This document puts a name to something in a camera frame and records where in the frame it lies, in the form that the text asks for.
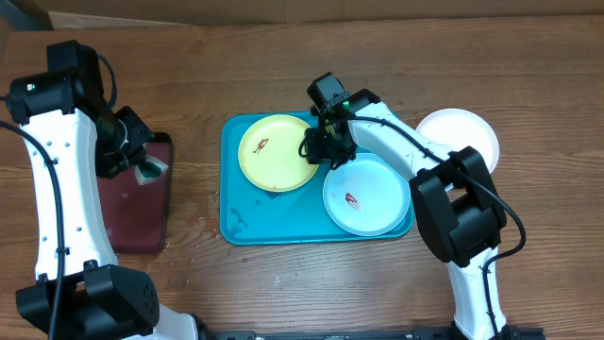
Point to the teal plastic tray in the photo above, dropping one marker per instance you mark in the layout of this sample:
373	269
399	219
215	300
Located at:
251	216

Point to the yellow-green plate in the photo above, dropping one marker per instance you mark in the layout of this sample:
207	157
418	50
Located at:
268	154

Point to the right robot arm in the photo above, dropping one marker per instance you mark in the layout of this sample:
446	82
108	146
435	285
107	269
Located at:
457	209

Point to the light blue plate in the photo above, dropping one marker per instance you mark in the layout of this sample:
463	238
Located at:
367	198

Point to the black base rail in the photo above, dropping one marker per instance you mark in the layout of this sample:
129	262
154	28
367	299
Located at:
431	333

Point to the green scrub sponge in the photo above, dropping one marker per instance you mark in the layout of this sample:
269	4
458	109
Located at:
149	170

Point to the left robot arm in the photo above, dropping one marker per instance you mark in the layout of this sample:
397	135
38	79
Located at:
81	291

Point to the cardboard backdrop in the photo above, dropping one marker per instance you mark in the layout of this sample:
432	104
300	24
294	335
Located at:
242	12

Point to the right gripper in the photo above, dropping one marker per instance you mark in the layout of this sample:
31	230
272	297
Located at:
320	155

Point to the white plate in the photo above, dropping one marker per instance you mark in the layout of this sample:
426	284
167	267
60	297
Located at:
457	129

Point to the dark red tray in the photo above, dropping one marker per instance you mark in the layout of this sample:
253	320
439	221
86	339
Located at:
135	208

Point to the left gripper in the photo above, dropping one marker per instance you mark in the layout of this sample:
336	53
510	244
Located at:
113	164

